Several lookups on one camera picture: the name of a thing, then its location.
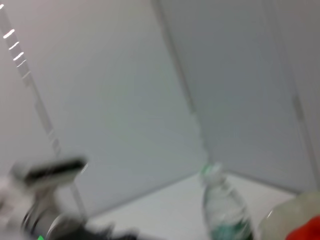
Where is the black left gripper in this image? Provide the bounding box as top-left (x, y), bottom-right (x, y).
top-left (74, 223), bottom-right (142, 240)

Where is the clear green-label water bottle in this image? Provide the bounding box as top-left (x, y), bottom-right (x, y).
top-left (199, 162), bottom-right (255, 240)

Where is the red-orange toy orange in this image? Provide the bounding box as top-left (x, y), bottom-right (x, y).
top-left (286, 216), bottom-right (320, 240)

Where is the pale green glass fruit bowl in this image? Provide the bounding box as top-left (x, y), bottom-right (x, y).
top-left (257, 191), bottom-right (320, 240)

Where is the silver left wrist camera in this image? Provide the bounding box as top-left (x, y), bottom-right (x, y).
top-left (11, 155), bottom-right (89, 192)

